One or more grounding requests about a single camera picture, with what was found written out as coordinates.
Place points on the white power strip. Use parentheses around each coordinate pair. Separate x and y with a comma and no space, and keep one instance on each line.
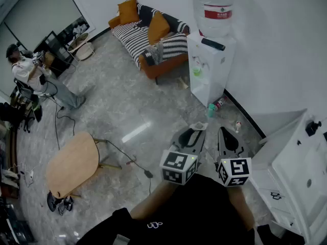
(31,175)

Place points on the clear water bottle red label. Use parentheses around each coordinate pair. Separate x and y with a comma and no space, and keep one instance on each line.
(213,11)

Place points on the brown paper bag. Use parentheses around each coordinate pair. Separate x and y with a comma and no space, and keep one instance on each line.
(49,59)

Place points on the person's right forearm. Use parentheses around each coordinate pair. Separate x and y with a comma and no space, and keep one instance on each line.
(240,203)

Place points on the light wooden table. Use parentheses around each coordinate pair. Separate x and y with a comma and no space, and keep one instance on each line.
(72,163)

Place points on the red white bottle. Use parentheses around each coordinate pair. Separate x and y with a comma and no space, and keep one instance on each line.
(220,102)

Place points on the clear plastic bag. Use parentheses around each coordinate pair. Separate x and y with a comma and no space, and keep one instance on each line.
(198,126)

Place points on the black office chair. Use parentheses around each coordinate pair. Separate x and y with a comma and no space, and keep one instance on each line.
(18,111)

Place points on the black cabinet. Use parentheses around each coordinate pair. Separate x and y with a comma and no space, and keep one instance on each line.
(55,53)

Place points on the black white wall picture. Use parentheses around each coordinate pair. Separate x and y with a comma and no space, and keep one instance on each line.
(78,29)

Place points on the teal bottle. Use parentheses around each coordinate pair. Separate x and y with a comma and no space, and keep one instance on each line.
(211,110)

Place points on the white round basket table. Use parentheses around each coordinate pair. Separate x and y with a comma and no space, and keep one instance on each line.
(81,47)

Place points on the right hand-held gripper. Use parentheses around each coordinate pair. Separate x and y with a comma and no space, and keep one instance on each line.
(235,171)

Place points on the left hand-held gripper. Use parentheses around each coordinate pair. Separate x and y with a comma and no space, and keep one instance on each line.
(176,168)

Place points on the white cabinet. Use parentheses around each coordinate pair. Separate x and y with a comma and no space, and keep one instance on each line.
(293,177)

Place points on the beige slipper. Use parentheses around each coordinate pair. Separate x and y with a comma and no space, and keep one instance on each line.
(183,83)

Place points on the person's black shirt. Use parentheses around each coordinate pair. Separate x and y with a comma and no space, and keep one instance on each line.
(199,210)

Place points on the black throw with white trim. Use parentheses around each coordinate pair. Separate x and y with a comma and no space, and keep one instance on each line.
(173,22)

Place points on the orange cushion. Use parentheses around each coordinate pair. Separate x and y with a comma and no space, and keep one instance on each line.
(128,11)
(158,28)

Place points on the person's left forearm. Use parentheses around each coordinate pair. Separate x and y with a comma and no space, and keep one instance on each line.
(150,200)

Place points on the orange sofa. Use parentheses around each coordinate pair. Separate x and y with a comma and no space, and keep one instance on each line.
(163,69)

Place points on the grey fringed throw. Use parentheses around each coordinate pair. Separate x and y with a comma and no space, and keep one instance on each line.
(154,52)

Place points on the black white striped blanket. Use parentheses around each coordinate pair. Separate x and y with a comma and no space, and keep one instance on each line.
(132,38)

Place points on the black remote control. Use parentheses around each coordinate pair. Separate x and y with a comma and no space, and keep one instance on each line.
(213,44)

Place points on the small black device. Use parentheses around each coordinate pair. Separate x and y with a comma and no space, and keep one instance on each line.
(312,128)

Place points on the white water dispenser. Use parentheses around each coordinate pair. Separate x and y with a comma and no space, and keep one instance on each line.
(217,73)

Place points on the small white bottle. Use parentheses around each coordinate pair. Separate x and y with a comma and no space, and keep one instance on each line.
(238,126)

